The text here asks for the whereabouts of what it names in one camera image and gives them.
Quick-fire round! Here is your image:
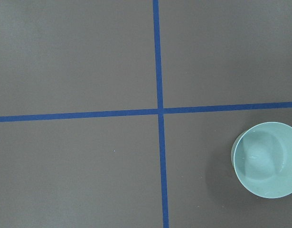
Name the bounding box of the light green bowl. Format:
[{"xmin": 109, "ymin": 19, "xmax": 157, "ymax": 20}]
[{"xmin": 231, "ymin": 122, "xmax": 292, "ymax": 199}]

